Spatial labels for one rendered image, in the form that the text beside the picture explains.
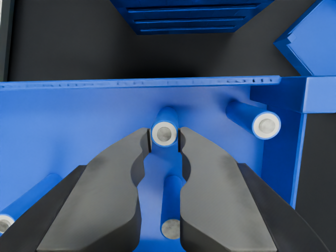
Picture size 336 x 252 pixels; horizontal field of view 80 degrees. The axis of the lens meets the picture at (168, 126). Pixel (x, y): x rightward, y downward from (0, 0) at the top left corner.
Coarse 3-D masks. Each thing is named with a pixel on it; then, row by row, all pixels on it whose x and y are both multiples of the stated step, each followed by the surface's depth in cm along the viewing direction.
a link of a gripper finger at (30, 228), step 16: (48, 192) 8; (64, 192) 8; (32, 208) 7; (48, 208) 7; (16, 224) 6; (32, 224) 6; (48, 224) 6; (0, 240) 6; (16, 240) 6; (32, 240) 6
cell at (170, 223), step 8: (168, 176) 20; (176, 176) 20; (168, 184) 18; (176, 184) 18; (168, 192) 17; (176, 192) 17; (168, 200) 16; (176, 200) 16; (168, 208) 15; (176, 208) 15; (168, 216) 14; (176, 216) 14; (160, 224) 14; (168, 224) 14; (176, 224) 14; (168, 232) 14; (176, 232) 14
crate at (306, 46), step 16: (320, 0) 55; (304, 16) 56; (320, 16) 60; (288, 32) 57; (304, 32) 61; (320, 32) 61; (288, 48) 57; (304, 48) 62; (320, 48) 62; (304, 64) 58; (320, 64) 63
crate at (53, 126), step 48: (0, 96) 19; (48, 96) 19; (96, 96) 18; (144, 96) 18; (192, 96) 18; (240, 96) 18; (288, 96) 12; (0, 144) 20; (48, 144) 20; (96, 144) 20; (240, 144) 19; (288, 144) 15; (0, 192) 21; (144, 192) 20; (288, 192) 15; (144, 240) 22
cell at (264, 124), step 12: (228, 108) 18; (240, 108) 15; (252, 108) 14; (240, 120) 14; (252, 120) 12; (264, 120) 12; (276, 120) 12; (252, 132) 12; (264, 132) 12; (276, 132) 12
